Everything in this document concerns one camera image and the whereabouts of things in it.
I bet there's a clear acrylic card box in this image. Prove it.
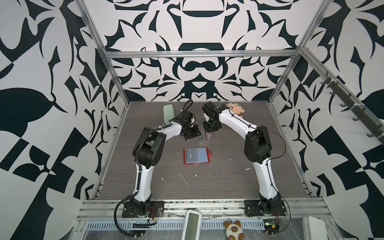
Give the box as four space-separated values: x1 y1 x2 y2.
198 126 212 144

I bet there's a red leather card holder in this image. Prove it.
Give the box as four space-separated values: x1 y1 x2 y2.
183 148 212 165

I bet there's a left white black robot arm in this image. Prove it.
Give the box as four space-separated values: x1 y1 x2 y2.
131 111 201 205

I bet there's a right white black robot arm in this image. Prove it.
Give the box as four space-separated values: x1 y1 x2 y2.
202 102 281 213

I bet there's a green glasses case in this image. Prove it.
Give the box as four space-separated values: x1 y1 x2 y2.
163 104 176 125

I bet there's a pink plush doll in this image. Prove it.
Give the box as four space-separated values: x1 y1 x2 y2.
226 103 245 118

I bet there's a white tablet device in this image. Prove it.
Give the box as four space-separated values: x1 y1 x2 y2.
182 210 202 240

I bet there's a brown white plush toy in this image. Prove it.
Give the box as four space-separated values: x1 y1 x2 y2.
224 220 245 240

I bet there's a white box bottom right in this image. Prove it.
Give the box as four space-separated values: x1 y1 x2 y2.
303 217 328 240

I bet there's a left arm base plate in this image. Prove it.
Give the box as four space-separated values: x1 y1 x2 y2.
122 199 165 218

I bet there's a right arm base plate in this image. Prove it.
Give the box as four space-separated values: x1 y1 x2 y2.
244 199 287 217

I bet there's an aluminium frame rail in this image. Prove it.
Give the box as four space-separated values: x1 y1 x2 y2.
105 50 298 59

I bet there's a black cable left base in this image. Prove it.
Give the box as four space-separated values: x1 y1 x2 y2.
113 194 157 238

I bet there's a wall hook rail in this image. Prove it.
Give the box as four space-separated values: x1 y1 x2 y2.
320 71 384 138

